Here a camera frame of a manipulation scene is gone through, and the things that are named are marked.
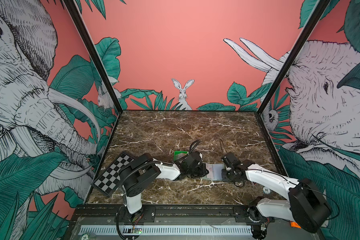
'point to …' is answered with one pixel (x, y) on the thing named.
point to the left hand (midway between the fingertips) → (212, 171)
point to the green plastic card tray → (178, 154)
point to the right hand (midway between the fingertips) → (224, 175)
